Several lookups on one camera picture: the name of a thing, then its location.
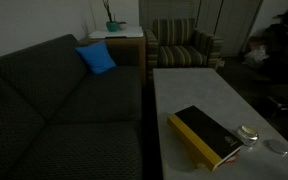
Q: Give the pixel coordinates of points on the blue square cushion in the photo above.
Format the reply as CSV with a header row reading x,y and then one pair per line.
x,y
96,58

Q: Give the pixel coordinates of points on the striped armchair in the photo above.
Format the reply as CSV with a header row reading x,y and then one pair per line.
x,y
179,53

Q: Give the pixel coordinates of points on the dark grey fabric sofa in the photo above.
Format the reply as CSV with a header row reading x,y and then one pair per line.
x,y
50,100

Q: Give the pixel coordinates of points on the wooden side table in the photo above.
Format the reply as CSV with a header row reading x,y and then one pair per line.
x,y
130,50

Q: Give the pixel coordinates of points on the black device on floor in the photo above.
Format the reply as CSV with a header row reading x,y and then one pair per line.
x,y
284,103

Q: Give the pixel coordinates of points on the teal pot with plant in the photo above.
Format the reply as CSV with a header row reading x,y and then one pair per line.
x,y
112,26

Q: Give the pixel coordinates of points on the small white plant pot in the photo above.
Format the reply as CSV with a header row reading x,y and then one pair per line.
x,y
122,25

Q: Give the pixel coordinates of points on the round silver lid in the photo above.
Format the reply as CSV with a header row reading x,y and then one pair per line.
x,y
276,147

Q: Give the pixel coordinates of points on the black and yellow book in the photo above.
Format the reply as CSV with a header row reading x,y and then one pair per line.
x,y
207,131

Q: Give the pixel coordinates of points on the dark bulky object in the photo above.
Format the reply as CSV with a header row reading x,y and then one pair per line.
x,y
284,50

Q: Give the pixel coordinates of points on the white plastic bag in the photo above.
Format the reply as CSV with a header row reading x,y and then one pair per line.
x,y
255,56

